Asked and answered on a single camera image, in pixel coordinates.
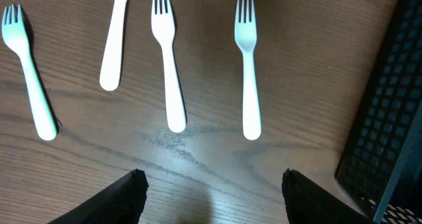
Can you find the dark green plastic basket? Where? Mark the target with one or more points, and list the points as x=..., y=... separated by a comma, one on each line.
x=384, y=143

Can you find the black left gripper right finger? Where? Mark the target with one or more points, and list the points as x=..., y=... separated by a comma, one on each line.
x=308, y=203

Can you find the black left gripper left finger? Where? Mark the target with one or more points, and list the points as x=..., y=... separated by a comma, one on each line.
x=121, y=202

